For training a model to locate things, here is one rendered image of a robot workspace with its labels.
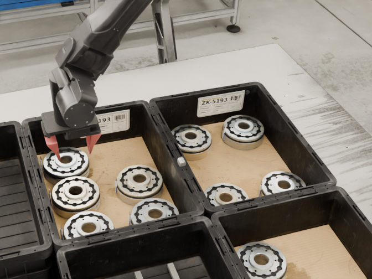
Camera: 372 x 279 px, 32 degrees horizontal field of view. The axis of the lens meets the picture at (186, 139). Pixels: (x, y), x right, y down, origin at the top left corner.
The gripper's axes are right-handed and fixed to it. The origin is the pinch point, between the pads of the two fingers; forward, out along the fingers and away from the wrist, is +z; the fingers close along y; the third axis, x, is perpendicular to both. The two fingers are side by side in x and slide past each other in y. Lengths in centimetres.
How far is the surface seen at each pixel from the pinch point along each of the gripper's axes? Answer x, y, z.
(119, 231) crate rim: -20.3, 4.0, 3.5
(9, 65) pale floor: 187, -3, 102
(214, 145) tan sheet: 9.2, 35.4, 15.7
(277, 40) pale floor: 176, 144, 108
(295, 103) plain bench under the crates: 35, 73, 31
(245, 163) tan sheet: 1.0, 40.1, 15.7
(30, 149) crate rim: 7.9, -8.0, 3.7
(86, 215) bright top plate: -8.0, -0.1, 10.6
